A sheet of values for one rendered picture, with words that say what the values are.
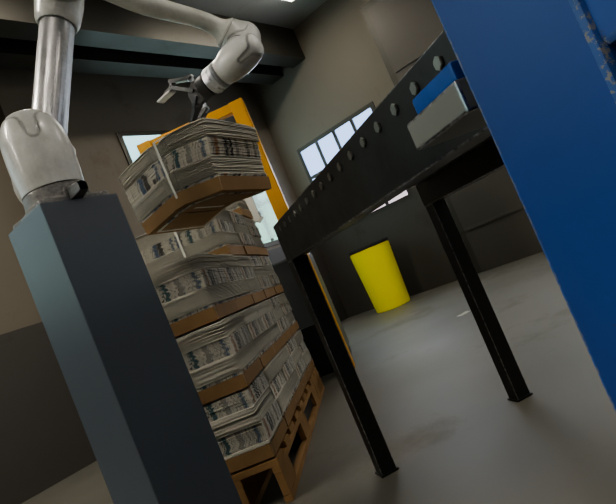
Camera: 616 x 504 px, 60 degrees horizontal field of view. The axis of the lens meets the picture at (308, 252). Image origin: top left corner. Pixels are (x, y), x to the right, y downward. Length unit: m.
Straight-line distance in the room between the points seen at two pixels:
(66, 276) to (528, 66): 1.17
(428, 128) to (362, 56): 5.72
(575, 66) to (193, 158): 1.50
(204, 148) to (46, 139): 0.45
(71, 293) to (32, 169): 0.32
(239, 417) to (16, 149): 0.98
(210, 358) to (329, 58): 5.10
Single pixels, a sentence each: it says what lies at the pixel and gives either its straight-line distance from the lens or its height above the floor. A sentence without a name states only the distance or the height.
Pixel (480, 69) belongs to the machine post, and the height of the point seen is 0.67.
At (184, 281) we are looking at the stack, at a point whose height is 0.76.
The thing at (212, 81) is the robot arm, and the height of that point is 1.30.
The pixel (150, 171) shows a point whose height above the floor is 1.12.
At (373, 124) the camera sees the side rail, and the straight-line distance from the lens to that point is 0.84.
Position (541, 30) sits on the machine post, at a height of 0.66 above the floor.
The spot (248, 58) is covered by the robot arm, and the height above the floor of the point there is 1.29.
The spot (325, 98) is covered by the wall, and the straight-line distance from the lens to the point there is 6.47.
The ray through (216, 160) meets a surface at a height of 1.05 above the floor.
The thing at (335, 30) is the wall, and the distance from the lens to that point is 6.46.
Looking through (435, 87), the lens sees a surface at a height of 0.72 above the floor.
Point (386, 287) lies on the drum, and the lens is 5.65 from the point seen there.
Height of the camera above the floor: 0.60
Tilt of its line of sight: 3 degrees up
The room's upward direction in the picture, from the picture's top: 23 degrees counter-clockwise
